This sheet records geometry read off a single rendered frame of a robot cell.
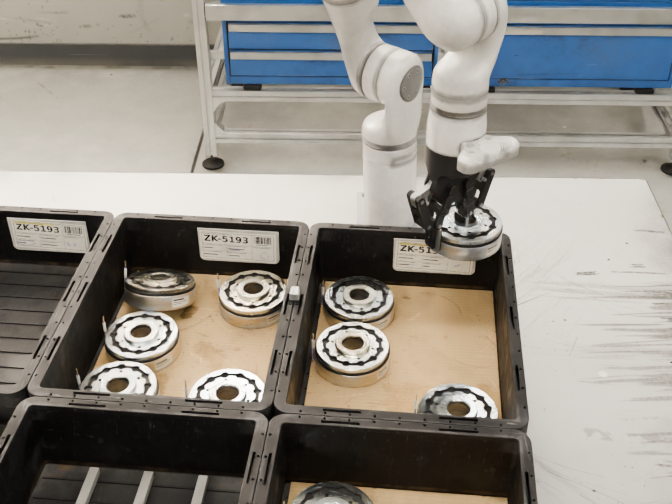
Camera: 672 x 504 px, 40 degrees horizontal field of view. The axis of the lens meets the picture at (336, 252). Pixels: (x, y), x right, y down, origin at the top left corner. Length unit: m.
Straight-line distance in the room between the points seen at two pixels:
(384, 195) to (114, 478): 0.68
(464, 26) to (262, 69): 2.18
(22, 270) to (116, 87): 2.55
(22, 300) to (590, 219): 1.07
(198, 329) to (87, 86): 2.79
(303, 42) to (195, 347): 1.95
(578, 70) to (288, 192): 1.60
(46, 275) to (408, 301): 0.57
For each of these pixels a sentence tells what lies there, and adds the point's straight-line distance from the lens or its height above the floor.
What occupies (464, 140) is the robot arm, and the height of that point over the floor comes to 1.16.
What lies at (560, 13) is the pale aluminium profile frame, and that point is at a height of 0.60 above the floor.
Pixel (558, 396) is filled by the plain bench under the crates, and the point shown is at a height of 0.70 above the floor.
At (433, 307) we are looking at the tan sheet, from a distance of 1.40.
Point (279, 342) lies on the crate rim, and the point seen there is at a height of 0.93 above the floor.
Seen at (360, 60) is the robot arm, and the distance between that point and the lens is 1.49.
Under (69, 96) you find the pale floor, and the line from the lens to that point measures 4.02.
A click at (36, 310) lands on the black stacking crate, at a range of 1.46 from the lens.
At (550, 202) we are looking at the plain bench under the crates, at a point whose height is 0.70.
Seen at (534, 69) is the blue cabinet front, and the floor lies 0.39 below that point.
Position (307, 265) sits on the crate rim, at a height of 0.93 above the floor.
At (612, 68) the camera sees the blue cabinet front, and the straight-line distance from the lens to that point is 3.30.
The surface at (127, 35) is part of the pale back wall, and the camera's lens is 4.19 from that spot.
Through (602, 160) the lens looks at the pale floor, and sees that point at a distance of 3.54.
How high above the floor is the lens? 1.71
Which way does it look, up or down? 36 degrees down
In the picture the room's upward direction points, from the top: straight up
